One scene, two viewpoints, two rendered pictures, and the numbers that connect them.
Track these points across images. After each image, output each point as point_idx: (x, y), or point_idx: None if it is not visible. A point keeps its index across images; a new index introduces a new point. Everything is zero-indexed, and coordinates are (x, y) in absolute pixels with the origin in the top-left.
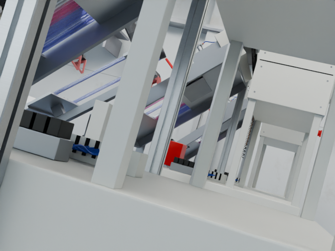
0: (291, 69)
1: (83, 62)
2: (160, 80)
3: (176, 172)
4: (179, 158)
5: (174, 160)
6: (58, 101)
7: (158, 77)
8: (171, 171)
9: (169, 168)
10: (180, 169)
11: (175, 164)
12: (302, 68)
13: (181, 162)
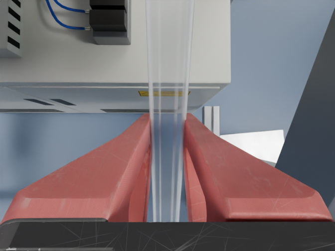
0: None
1: None
2: (126, 170)
3: (204, 6)
4: (101, 10)
5: (126, 26)
6: None
7: (307, 186)
8: (230, 15)
9: (130, 43)
10: (130, 7)
11: (128, 24)
12: None
13: (126, 0)
